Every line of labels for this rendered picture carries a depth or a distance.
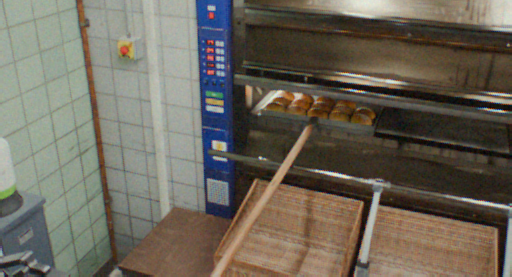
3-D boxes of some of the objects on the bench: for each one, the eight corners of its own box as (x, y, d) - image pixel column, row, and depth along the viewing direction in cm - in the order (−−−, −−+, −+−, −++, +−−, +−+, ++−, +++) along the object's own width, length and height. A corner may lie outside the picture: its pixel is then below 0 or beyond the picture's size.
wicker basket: (254, 222, 269) (254, 176, 258) (360, 248, 251) (365, 200, 240) (212, 283, 227) (210, 232, 216) (335, 319, 209) (340, 265, 198)
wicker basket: (365, 249, 250) (370, 201, 239) (487, 276, 234) (499, 226, 223) (344, 321, 208) (349, 268, 197) (491, 361, 192) (506, 305, 181)
